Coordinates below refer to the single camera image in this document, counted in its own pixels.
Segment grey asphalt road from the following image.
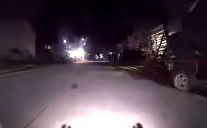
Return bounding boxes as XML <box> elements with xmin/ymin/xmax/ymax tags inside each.
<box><xmin>0</xmin><ymin>60</ymin><xmax>207</xmax><ymax>128</ymax></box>

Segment lit building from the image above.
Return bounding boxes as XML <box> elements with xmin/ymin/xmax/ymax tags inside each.
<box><xmin>137</xmin><ymin>23</ymin><xmax>179</xmax><ymax>58</ymax></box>

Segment robot's own part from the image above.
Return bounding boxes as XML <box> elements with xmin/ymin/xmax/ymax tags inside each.
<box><xmin>61</xmin><ymin>123</ymin><xmax>72</xmax><ymax>128</ymax></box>
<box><xmin>132</xmin><ymin>122</ymin><xmax>144</xmax><ymax>128</ymax></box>

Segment dark car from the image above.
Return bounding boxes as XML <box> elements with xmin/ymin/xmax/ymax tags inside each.
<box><xmin>142</xmin><ymin>31</ymin><xmax>207</xmax><ymax>93</ymax></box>

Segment pale building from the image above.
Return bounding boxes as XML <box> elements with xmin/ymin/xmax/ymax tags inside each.
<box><xmin>0</xmin><ymin>19</ymin><xmax>37</xmax><ymax>62</ymax></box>

